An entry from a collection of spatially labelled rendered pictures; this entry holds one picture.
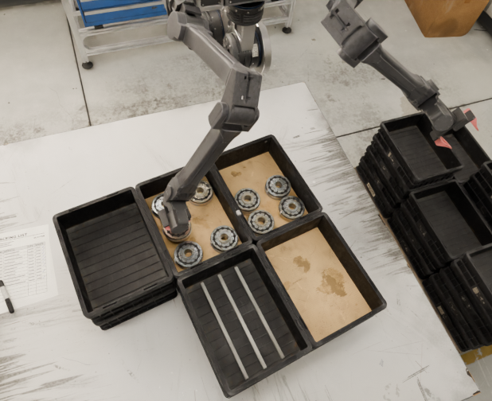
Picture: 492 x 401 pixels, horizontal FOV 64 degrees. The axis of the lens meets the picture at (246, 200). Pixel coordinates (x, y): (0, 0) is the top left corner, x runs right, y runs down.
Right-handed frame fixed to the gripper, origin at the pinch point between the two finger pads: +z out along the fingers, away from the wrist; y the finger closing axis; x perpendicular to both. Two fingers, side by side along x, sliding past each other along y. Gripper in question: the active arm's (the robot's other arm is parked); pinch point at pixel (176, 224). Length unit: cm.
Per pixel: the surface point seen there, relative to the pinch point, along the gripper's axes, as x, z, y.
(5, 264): 19, 18, -64
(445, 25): 120, 84, 283
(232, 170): 16.9, 6.9, 30.4
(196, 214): 3.8, 6.3, 9.0
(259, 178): 8.9, 6.9, 39.2
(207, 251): -12.0, 5.9, 7.0
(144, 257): -4.9, 5.9, -14.9
